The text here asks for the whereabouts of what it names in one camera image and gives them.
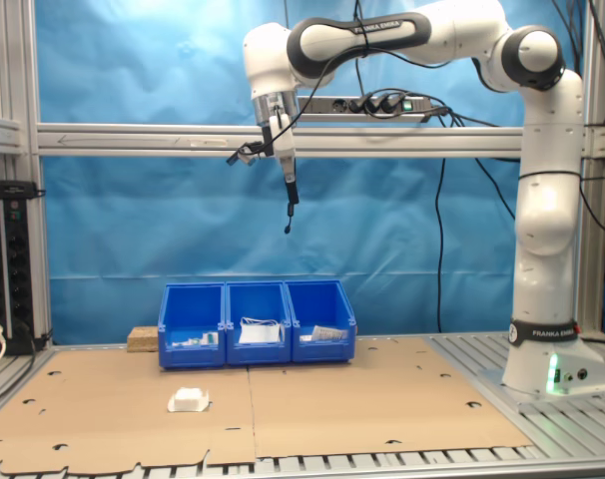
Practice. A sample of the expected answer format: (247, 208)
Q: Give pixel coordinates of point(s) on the grey power strip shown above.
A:
(332, 105)

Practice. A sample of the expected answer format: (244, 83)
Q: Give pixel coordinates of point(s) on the aluminium frame beam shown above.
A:
(133, 140)

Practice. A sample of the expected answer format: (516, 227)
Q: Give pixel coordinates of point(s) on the pale surgical mask stack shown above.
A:
(257, 333)

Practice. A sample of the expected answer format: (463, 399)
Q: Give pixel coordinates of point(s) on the black socket panel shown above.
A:
(13, 259)

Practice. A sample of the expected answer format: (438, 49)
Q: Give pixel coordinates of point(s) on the aluminium frame post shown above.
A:
(596, 239)
(13, 75)

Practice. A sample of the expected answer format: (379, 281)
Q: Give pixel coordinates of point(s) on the blue plastic bin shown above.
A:
(322, 351)
(257, 354)
(192, 356)

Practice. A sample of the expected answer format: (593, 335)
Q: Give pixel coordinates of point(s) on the green printed clear packet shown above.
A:
(186, 343)
(211, 338)

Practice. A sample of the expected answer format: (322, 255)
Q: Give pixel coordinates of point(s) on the printed flat white packet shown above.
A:
(328, 332)

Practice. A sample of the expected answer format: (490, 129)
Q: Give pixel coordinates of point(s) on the brown cardboard sheet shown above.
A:
(382, 399)
(108, 424)

